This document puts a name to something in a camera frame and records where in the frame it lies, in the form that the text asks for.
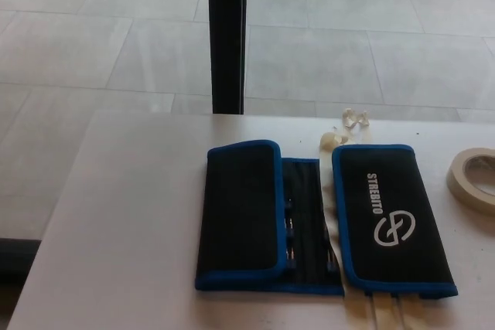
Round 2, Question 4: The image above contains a black blue-trimmed roll-up toolkit pouch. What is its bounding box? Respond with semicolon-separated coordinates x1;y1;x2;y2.
195;138;460;297

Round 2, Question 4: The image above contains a wide beige masking tape strip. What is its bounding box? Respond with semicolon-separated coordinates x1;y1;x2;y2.
319;131;373;330

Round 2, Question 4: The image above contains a blue screwdriver bit rack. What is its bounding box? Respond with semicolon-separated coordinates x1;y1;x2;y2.
285;197;296;271

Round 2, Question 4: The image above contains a crumpled-end beige masking tape strip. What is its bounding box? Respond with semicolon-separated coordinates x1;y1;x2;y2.
340;108;392;330

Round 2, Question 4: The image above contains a beige masking tape roll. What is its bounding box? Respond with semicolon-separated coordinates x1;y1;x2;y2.
445;147;495;215

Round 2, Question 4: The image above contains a black vertical post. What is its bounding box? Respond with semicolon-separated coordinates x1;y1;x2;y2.
206;0;248;116

